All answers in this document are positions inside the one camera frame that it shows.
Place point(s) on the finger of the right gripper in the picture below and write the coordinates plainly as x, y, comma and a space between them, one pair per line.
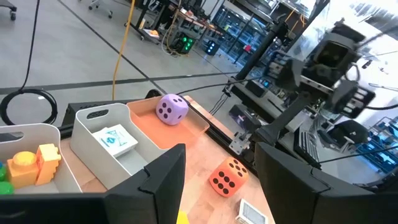
351, 99
290, 74

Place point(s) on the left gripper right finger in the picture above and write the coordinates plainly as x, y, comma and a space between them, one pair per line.
295, 199

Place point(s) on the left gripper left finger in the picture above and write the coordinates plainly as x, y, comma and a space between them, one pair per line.
140, 205

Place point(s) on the teal playing card deck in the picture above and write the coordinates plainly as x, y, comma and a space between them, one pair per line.
115, 140

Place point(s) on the purple foam die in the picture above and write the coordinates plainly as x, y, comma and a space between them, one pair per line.
172, 109

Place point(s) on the green two-by-four brick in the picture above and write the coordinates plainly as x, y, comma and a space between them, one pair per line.
6, 188

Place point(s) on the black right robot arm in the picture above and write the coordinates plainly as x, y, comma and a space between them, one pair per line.
284, 116

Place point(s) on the black stand pole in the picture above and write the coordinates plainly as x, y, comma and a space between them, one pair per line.
261, 51

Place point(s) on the black-and-white playing card deck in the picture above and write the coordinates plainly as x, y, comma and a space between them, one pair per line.
252, 214

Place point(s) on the grey plastic storage bin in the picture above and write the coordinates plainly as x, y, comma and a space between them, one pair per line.
93, 165
46, 133

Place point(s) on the orange foam die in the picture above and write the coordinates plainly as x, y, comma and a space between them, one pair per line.
228, 177

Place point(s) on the orange plastic storage bin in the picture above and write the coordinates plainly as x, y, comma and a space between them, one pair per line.
161, 133

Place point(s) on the device with blue lights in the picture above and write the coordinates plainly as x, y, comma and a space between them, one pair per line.
212, 48

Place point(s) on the yellow stepped block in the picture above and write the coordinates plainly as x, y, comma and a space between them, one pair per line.
48, 165

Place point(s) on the device with green lights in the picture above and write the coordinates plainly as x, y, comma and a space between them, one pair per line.
185, 43

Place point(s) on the green toy block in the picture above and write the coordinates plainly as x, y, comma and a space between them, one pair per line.
2, 171

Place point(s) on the silver metal bracket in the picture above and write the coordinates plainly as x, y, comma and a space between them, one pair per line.
239, 143

